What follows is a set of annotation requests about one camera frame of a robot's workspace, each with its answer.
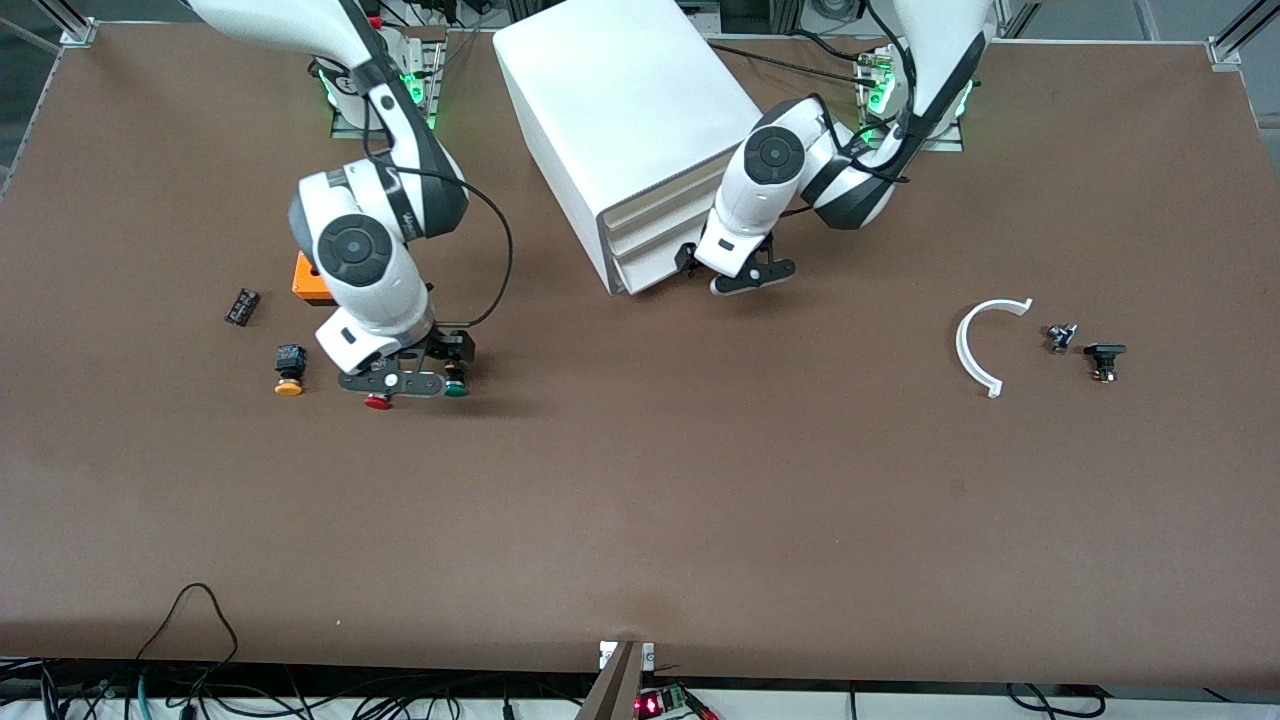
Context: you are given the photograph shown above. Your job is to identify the orange button box black base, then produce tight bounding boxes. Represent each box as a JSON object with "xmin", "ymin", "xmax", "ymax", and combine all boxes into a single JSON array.
[{"xmin": 292, "ymin": 250, "xmax": 336, "ymax": 307}]

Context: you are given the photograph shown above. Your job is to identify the white curved plastic arc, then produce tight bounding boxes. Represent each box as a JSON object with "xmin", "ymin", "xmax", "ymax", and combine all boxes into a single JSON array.
[{"xmin": 955, "ymin": 298, "xmax": 1034, "ymax": 400}]

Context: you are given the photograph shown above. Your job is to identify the aluminium profile bar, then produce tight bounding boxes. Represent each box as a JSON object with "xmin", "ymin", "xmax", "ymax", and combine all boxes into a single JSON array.
[{"xmin": 574, "ymin": 640, "xmax": 657, "ymax": 720}]

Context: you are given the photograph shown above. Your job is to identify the circuit board with red light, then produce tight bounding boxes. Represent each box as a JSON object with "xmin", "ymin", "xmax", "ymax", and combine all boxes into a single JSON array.
[{"xmin": 634, "ymin": 684, "xmax": 719, "ymax": 720}]

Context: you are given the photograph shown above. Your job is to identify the black cable on table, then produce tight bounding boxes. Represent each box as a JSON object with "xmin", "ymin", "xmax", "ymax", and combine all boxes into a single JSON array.
[{"xmin": 700, "ymin": 30, "xmax": 886, "ymax": 89}]

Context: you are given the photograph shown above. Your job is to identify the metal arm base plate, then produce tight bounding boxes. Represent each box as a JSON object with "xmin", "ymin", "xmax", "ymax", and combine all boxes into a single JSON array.
[
  {"xmin": 857, "ymin": 45, "xmax": 966, "ymax": 153},
  {"xmin": 330, "ymin": 38, "xmax": 446, "ymax": 140}
]

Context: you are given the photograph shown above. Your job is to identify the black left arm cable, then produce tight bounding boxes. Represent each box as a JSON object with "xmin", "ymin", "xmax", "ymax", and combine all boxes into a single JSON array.
[{"xmin": 780, "ymin": 0, "xmax": 916, "ymax": 216}]

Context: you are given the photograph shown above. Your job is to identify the black looped cable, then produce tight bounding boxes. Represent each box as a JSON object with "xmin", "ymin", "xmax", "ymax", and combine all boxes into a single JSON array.
[{"xmin": 135, "ymin": 583, "xmax": 241, "ymax": 667}]

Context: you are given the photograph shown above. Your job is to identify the black flat-headed switch part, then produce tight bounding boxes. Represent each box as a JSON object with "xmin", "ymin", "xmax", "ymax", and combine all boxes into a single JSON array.
[{"xmin": 1084, "ymin": 342, "xmax": 1128, "ymax": 384}]

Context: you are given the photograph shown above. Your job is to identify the tangled black cables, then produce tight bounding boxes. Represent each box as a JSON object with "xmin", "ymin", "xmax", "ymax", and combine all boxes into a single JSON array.
[{"xmin": 0, "ymin": 655, "xmax": 601, "ymax": 720}]

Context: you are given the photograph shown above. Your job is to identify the aluminium corner bracket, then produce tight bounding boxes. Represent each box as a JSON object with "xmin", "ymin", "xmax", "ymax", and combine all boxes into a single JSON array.
[
  {"xmin": 1205, "ymin": 0, "xmax": 1280, "ymax": 69},
  {"xmin": 35, "ymin": 0, "xmax": 98, "ymax": 48}
]

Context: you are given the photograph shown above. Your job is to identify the black curved cable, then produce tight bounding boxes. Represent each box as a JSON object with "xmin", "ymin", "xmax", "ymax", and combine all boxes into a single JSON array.
[{"xmin": 1005, "ymin": 682, "xmax": 1109, "ymax": 720}]

